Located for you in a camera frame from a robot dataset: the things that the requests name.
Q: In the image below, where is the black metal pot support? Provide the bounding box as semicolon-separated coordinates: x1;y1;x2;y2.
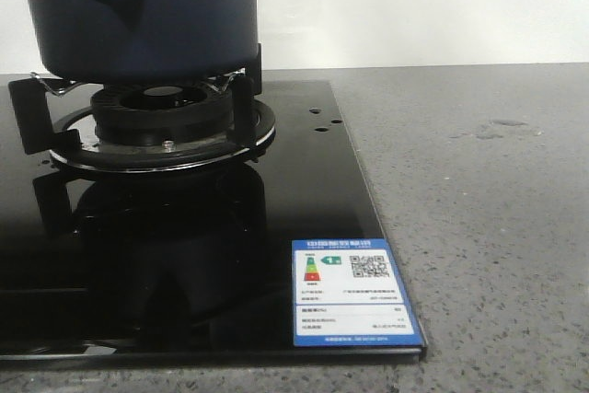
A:
8;55;275;175

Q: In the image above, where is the dark blue cooking pot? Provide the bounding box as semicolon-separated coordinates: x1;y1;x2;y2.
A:
28;0;258;84

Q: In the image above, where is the blue white energy label sticker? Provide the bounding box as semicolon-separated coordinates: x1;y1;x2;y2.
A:
292;238;425;348

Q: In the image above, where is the black glass gas stove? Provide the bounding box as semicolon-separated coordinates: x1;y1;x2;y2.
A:
1;81;427;369

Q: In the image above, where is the black round gas burner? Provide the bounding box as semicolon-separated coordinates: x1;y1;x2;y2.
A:
91;82;233;146

